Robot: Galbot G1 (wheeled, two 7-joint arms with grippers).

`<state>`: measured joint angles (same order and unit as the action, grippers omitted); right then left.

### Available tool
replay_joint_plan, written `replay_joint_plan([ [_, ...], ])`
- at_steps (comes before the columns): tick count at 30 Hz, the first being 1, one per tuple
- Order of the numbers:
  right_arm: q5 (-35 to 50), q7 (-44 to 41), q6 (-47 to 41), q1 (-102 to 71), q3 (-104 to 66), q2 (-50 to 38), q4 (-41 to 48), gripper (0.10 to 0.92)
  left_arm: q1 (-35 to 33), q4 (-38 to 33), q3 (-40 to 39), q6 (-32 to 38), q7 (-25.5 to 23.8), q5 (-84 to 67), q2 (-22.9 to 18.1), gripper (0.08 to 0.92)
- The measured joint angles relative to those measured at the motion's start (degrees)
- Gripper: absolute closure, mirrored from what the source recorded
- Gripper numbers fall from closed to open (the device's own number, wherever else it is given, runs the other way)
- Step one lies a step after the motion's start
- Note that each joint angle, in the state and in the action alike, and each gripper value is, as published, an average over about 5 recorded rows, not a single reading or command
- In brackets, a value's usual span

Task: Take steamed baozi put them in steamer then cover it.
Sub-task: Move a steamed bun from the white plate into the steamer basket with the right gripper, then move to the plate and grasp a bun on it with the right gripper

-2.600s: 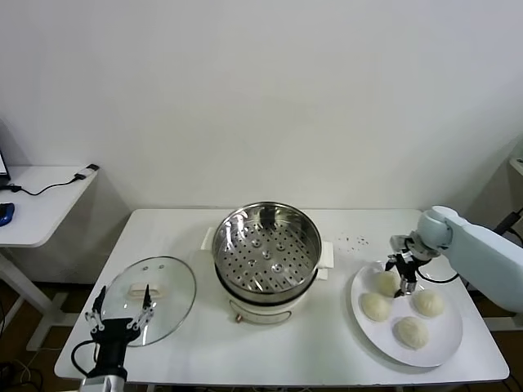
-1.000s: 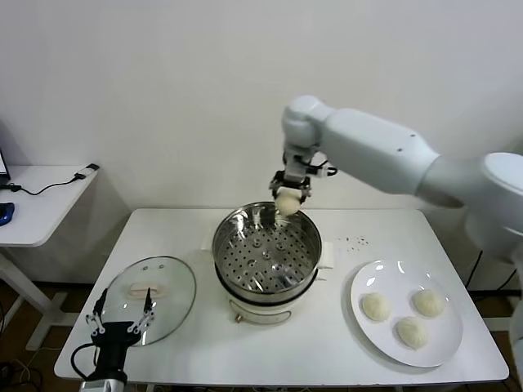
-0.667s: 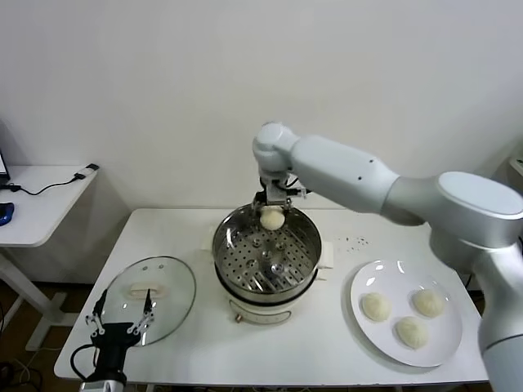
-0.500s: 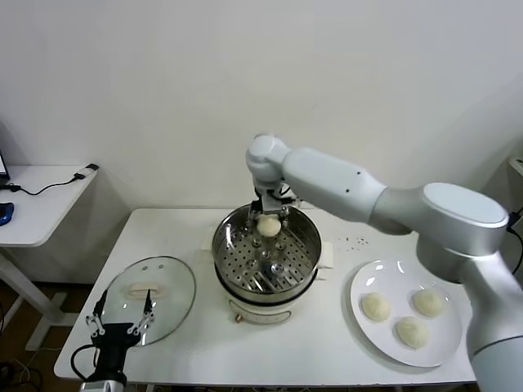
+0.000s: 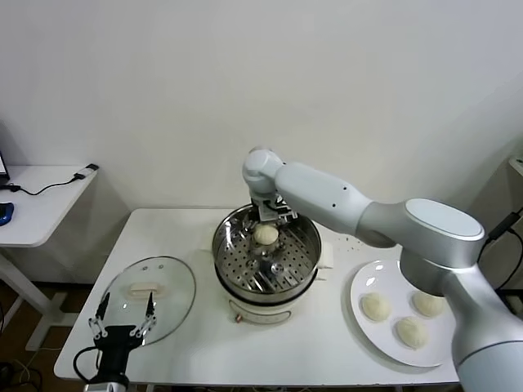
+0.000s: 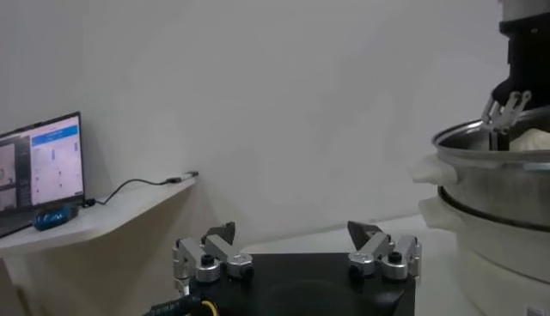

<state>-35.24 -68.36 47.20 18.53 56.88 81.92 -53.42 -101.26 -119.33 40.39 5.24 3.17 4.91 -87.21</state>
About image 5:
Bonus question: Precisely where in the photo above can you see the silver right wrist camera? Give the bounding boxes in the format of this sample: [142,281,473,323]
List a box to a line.
[261,198,297,224]

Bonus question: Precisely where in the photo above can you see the black power adapter with cable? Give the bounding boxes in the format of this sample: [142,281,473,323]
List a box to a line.
[476,207,523,266]

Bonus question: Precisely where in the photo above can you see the large white plate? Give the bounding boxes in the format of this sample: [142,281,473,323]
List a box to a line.
[350,260,459,368]

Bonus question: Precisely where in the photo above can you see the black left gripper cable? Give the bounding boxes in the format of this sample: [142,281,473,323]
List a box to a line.
[73,345,102,377]

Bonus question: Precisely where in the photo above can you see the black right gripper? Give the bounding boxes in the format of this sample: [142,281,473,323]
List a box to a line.
[244,198,289,251]

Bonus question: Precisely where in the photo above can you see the white steamed baozi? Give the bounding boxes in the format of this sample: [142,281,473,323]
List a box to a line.
[411,290,446,318]
[253,223,280,248]
[393,316,430,351]
[359,292,393,323]

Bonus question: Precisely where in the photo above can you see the pale floor cable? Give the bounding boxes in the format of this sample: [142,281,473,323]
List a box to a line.
[11,346,42,383]

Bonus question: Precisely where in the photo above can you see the glass lid with cream handle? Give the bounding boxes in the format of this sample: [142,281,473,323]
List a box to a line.
[100,256,198,348]

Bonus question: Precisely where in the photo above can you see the white side desk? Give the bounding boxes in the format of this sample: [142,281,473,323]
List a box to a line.
[507,156,523,189]

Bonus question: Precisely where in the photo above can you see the perforated steel steamer basket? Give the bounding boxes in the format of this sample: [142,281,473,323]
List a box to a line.
[212,203,324,297]

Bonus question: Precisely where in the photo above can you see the dark laptop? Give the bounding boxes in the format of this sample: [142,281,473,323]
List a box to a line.
[0,120,13,189]

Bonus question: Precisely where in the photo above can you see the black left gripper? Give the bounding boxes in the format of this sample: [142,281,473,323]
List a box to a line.
[87,289,159,376]

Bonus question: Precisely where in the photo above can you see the white side table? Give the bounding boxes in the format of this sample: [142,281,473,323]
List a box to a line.
[0,165,101,352]

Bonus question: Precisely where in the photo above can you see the grey black cable adapter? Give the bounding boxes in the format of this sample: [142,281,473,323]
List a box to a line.
[73,163,101,181]

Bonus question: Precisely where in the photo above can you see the thin black hanging cable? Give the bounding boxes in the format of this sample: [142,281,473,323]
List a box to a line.
[496,229,523,289]

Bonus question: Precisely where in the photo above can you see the black desk cable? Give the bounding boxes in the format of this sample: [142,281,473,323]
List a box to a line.
[0,174,89,197]

